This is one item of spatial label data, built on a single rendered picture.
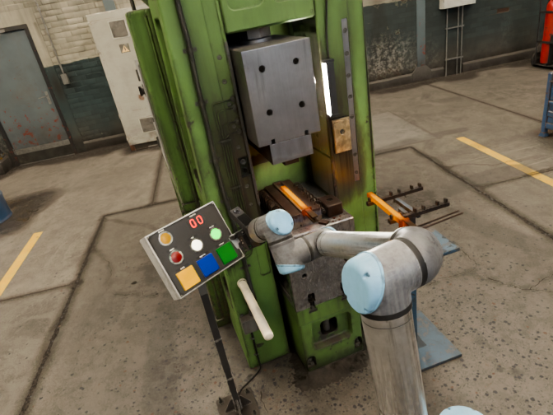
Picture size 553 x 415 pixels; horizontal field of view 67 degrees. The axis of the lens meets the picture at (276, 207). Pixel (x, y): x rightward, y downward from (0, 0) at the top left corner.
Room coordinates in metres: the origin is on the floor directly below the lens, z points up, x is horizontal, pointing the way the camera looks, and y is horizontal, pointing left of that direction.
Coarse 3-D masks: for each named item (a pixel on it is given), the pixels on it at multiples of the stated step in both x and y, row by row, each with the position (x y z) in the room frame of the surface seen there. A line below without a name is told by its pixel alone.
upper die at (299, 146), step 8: (304, 136) 1.80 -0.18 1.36; (272, 144) 1.76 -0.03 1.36; (280, 144) 1.77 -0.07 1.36; (288, 144) 1.78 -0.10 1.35; (296, 144) 1.79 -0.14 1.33; (304, 144) 1.80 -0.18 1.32; (312, 144) 1.81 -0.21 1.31; (264, 152) 1.86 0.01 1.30; (272, 152) 1.76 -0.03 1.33; (280, 152) 1.77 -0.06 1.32; (288, 152) 1.78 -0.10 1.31; (296, 152) 1.79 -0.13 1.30; (304, 152) 1.80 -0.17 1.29; (312, 152) 1.81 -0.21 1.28; (272, 160) 1.76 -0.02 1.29; (280, 160) 1.77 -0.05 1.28; (288, 160) 1.78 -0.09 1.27
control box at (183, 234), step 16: (208, 208) 1.62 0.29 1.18; (176, 224) 1.52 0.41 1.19; (208, 224) 1.58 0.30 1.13; (224, 224) 1.60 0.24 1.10; (144, 240) 1.44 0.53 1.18; (176, 240) 1.47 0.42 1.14; (192, 240) 1.50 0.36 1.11; (208, 240) 1.53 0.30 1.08; (224, 240) 1.56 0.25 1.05; (160, 256) 1.41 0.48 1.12; (192, 256) 1.46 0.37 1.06; (240, 256) 1.54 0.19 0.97; (160, 272) 1.40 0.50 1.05; (176, 272) 1.39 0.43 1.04; (176, 288) 1.35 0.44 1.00; (192, 288) 1.37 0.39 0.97
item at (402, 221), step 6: (372, 192) 1.91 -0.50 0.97; (372, 198) 1.85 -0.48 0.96; (378, 198) 1.83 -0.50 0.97; (378, 204) 1.79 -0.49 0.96; (384, 204) 1.76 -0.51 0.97; (384, 210) 1.73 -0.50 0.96; (390, 210) 1.69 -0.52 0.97; (396, 216) 1.63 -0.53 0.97; (402, 222) 1.58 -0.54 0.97; (408, 222) 1.54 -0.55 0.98
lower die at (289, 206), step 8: (272, 184) 2.19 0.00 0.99; (288, 184) 2.14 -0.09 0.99; (272, 192) 2.09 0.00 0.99; (280, 192) 2.07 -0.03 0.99; (296, 192) 2.03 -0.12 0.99; (280, 200) 1.97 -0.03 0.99; (288, 200) 1.95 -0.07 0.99; (304, 200) 1.91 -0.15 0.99; (312, 200) 1.90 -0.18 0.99; (280, 208) 1.89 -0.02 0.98; (288, 208) 1.86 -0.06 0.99; (296, 208) 1.84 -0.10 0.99; (312, 208) 1.81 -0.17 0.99; (320, 208) 1.81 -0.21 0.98; (296, 216) 1.78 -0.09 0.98; (304, 216) 1.79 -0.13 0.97; (320, 216) 1.81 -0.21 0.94; (296, 224) 1.78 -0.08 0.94; (304, 224) 1.79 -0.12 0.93
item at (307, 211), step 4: (284, 188) 2.07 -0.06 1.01; (284, 192) 2.04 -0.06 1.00; (288, 192) 2.01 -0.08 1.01; (288, 196) 1.99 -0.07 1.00; (292, 196) 1.95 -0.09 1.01; (296, 196) 1.94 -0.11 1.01; (292, 200) 1.93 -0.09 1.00; (296, 200) 1.90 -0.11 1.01; (300, 200) 1.89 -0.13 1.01; (296, 204) 1.88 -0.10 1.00; (300, 204) 1.84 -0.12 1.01; (304, 204) 1.84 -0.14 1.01; (300, 208) 1.83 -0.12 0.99; (304, 208) 1.78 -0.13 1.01; (308, 208) 1.78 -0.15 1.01; (304, 212) 1.77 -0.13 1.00; (308, 212) 1.74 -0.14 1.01; (312, 212) 1.73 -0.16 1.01; (308, 216) 1.75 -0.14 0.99; (312, 216) 1.70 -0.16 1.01; (316, 216) 1.69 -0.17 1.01; (312, 220) 1.70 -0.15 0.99; (316, 220) 1.69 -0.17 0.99
